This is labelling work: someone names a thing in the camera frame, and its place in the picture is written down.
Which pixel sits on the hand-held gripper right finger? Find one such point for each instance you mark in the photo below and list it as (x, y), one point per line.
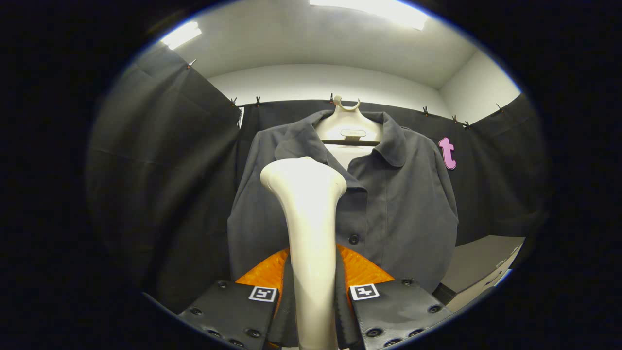
(393, 311)

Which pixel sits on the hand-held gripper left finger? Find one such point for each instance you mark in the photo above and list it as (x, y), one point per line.
(233, 311)

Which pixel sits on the dark gray button shirt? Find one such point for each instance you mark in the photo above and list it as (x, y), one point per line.
(408, 214)

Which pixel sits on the white garment steamer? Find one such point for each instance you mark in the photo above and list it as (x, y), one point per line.
(306, 204)

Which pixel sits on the cream plastic clothes hanger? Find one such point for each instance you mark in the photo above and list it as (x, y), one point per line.
(347, 124)

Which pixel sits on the gray metal cabinet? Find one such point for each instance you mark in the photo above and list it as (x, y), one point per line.
(481, 262)

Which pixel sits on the black backdrop cloth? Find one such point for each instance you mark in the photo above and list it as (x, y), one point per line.
(170, 170)

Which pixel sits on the row of black clips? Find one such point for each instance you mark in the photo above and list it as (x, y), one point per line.
(258, 101)

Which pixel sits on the narrow ceiling light panel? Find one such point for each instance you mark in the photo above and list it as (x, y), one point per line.
(181, 35)

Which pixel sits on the large ceiling light panel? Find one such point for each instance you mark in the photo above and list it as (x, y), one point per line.
(379, 9)

